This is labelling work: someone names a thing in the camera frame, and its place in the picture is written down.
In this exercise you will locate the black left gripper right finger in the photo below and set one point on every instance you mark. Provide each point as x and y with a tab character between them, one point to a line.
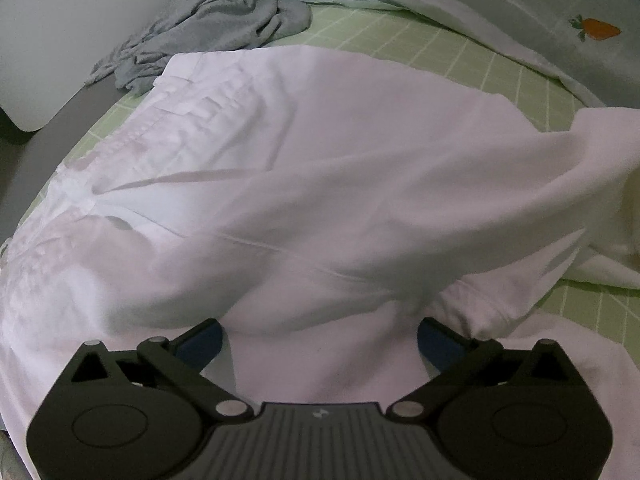
458	361

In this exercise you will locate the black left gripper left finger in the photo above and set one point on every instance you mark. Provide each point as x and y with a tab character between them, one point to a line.
179	363

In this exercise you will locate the white garment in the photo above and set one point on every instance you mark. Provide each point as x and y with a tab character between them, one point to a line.
371	357

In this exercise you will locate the grey crumpled garment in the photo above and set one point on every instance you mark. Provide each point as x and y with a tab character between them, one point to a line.
187	26

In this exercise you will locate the white rounded board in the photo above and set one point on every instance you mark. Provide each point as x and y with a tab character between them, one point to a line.
49	47

